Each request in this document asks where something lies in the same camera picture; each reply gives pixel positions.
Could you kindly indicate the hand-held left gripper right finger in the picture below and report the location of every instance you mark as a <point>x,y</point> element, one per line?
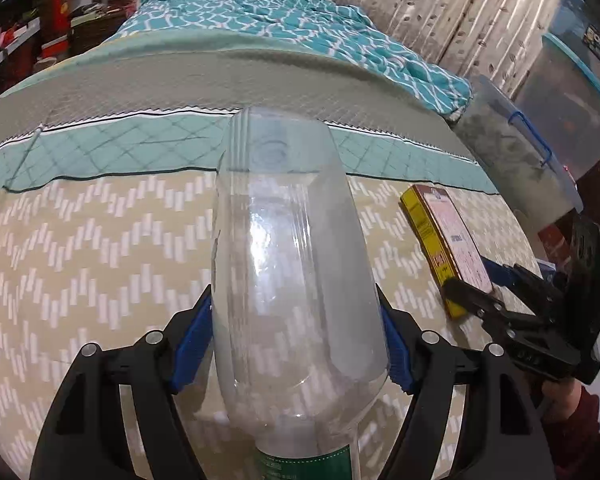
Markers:
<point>395,350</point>

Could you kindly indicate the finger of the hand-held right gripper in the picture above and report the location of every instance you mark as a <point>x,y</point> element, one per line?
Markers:
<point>525,280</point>
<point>480,302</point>

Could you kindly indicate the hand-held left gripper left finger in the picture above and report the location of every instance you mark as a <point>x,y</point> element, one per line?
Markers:
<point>195,340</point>

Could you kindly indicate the yellow cardboard box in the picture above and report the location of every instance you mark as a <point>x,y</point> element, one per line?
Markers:
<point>445,240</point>

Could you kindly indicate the clear plastic bottle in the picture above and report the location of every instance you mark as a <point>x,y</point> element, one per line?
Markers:
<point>290,285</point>

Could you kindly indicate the person's right forearm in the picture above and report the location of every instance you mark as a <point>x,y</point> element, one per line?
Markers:
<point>575,440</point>

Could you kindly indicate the person's right hand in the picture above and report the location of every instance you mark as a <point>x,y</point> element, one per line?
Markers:
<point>562,400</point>

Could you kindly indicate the dark wooden cabinet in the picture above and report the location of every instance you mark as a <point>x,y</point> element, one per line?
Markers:
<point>555,240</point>

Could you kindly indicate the beige zigzag blanket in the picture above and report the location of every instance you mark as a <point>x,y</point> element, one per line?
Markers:
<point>80,260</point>

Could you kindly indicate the clear bin with teal lid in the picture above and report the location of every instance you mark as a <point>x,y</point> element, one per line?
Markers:
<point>570,105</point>
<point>570,10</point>

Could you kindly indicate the green quilted mattress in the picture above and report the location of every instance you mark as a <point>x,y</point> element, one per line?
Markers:
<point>130,140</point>

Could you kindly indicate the beige patterned curtain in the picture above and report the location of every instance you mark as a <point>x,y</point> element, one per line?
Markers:
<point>430,10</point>

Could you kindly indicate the teal patterned blanket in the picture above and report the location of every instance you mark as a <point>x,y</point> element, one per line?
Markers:
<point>280,15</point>

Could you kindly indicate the white shelf rack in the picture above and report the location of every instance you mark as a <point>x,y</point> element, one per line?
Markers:
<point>10,45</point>

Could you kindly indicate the pile of red packages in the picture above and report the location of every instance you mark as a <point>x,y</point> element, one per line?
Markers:
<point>55,20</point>

